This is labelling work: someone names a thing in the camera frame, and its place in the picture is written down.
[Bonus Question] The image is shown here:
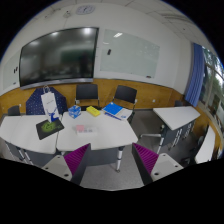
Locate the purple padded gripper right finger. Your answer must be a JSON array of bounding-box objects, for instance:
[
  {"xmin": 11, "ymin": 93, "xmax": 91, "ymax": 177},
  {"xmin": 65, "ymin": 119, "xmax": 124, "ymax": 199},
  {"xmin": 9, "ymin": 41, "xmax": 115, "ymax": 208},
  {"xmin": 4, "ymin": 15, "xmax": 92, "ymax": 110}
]
[{"xmin": 132, "ymin": 143, "xmax": 182, "ymax": 185}]

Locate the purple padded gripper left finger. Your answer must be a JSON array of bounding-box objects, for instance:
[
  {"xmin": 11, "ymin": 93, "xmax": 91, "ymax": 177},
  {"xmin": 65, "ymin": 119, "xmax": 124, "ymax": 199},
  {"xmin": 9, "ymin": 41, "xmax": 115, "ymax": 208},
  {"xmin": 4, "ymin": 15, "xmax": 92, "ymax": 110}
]
[{"xmin": 42, "ymin": 143, "xmax": 91, "ymax": 185}]

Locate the black green mouse pad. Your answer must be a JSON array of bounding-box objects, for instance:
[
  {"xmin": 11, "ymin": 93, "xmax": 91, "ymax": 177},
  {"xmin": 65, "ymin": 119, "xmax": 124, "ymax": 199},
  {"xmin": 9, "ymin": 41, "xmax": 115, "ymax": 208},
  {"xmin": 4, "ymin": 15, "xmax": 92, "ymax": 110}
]
[{"xmin": 36, "ymin": 119, "xmax": 64, "ymax": 140}]

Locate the white centre table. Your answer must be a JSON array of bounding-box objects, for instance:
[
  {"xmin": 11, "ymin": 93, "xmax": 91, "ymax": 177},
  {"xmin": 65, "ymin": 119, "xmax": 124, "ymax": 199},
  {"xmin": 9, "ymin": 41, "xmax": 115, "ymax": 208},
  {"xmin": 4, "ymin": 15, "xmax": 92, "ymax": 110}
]
[{"xmin": 55, "ymin": 108, "xmax": 139, "ymax": 173}]

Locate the white table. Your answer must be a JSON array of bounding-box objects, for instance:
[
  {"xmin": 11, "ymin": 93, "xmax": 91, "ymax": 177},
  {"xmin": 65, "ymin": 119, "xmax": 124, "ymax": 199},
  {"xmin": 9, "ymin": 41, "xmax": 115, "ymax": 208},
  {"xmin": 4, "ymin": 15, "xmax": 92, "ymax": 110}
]
[
  {"xmin": 55, "ymin": 108, "xmax": 139, "ymax": 173},
  {"xmin": 195, "ymin": 126, "xmax": 215, "ymax": 164},
  {"xmin": 139, "ymin": 106, "xmax": 200, "ymax": 153},
  {"xmin": 0, "ymin": 113, "xmax": 68, "ymax": 166}
]

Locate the blue tissue box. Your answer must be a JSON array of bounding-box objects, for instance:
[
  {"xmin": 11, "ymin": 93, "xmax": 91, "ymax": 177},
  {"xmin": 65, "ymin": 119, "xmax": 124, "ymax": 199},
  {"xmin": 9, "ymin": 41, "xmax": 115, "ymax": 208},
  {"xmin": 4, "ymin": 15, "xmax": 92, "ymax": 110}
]
[{"xmin": 68, "ymin": 105, "xmax": 81, "ymax": 119}]

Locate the white far right table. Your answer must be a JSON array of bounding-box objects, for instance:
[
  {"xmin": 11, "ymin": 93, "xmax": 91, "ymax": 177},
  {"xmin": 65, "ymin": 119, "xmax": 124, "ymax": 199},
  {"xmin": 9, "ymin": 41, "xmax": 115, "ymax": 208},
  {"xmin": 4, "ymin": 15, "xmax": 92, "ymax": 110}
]
[{"xmin": 195, "ymin": 126, "xmax": 215, "ymax": 164}]

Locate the yellow box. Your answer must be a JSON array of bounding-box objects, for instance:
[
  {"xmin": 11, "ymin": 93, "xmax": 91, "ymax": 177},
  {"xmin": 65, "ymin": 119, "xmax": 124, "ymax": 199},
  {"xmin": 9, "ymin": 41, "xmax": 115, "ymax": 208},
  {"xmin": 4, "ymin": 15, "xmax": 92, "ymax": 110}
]
[{"xmin": 86, "ymin": 106, "xmax": 100, "ymax": 117}]

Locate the white left table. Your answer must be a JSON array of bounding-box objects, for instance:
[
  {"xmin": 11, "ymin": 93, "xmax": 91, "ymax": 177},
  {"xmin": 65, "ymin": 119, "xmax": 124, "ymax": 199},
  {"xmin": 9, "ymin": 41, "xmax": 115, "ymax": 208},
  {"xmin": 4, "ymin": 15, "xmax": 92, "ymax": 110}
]
[{"xmin": 0, "ymin": 113, "xmax": 68, "ymax": 166}]

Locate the white paper gift bag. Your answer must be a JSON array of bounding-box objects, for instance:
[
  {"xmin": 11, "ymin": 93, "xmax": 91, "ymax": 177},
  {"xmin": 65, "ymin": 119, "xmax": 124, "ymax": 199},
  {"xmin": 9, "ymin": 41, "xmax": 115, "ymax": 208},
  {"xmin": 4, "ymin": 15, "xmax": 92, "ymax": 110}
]
[{"xmin": 41, "ymin": 86, "xmax": 59, "ymax": 122}]

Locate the blue notebook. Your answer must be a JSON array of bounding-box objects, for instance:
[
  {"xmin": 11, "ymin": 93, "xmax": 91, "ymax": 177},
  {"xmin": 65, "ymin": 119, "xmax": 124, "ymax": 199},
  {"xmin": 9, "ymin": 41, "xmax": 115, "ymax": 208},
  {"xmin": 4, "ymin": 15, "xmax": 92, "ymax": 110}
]
[{"xmin": 103, "ymin": 102, "xmax": 122, "ymax": 116}]

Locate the black chair left of centre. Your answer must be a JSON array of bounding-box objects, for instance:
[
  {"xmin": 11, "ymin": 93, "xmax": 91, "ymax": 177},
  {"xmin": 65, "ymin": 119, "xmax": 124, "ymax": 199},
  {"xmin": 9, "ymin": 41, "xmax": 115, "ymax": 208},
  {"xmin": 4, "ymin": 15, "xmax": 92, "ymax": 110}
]
[{"xmin": 75, "ymin": 84, "xmax": 100, "ymax": 107}]

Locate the black chair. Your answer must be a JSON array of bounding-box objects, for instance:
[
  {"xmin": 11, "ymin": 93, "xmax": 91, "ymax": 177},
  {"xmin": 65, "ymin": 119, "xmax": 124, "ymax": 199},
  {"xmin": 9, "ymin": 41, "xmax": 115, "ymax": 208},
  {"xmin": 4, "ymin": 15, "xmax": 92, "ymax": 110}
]
[
  {"xmin": 75, "ymin": 84, "xmax": 100, "ymax": 107},
  {"xmin": 113, "ymin": 85, "xmax": 137, "ymax": 123}
]

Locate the black chair right of centre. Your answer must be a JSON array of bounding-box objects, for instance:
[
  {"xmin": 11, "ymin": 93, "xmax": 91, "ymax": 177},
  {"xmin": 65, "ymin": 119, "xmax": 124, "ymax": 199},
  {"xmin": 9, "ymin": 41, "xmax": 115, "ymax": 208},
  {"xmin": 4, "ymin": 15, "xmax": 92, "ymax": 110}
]
[{"xmin": 113, "ymin": 85, "xmax": 137, "ymax": 123}]

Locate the dark chair far left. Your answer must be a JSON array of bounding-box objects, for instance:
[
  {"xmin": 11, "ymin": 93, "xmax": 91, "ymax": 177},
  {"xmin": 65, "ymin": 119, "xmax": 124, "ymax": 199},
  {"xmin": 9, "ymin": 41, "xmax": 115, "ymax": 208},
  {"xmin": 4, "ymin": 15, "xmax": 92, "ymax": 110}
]
[{"xmin": 8, "ymin": 105, "xmax": 20, "ymax": 116}]

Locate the blue window curtain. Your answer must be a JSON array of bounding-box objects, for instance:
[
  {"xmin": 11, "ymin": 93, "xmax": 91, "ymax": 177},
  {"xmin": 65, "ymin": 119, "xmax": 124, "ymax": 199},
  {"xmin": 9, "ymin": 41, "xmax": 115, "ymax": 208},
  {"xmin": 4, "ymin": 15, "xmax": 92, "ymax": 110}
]
[{"xmin": 185, "ymin": 43, "xmax": 205, "ymax": 107}]

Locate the left glass whiteboard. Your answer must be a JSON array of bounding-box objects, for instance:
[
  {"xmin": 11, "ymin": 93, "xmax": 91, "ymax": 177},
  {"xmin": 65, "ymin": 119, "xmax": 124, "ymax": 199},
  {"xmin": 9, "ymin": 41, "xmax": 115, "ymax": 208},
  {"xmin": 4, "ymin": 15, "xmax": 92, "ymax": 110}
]
[{"xmin": 3, "ymin": 52, "xmax": 20, "ymax": 90}]

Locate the glass whiteboard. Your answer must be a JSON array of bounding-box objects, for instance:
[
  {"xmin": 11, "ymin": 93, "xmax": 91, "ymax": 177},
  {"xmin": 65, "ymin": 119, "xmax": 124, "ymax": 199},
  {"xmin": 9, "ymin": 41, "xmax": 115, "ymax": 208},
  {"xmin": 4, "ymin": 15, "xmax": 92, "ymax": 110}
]
[
  {"xmin": 3, "ymin": 52, "xmax": 20, "ymax": 90},
  {"xmin": 100, "ymin": 29, "xmax": 160, "ymax": 78}
]

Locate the right glass whiteboard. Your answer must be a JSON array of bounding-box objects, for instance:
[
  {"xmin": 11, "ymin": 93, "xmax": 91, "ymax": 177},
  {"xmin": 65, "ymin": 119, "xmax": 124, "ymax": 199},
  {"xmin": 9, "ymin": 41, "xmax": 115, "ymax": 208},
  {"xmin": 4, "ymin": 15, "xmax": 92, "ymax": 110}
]
[{"xmin": 100, "ymin": 29, "xmax": 160, "ymax": 78}]

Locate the large black wall screen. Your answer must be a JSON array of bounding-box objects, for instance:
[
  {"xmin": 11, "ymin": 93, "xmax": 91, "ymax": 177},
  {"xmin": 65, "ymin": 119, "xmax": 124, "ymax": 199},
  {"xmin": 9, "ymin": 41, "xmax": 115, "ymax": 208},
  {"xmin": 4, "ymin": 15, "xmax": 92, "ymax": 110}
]
[{"xmin": 19, "ymin": 27, "xmax": 99, "ymax": 89}]

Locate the round wall clock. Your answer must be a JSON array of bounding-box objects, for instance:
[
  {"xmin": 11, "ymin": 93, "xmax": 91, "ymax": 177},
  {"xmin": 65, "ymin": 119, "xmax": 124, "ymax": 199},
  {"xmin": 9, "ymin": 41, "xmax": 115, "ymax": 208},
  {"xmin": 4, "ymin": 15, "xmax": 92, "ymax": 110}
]
[{"xmin": 76, "ymin": 5, "xmax": 95, "ymax": 15}]

